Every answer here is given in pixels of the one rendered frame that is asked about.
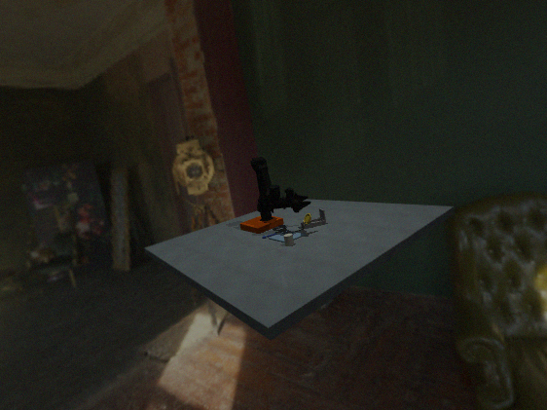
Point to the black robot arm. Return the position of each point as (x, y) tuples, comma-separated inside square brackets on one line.
[(269, 198)]

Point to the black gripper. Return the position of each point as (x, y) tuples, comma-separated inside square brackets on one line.
[(297, 204)]

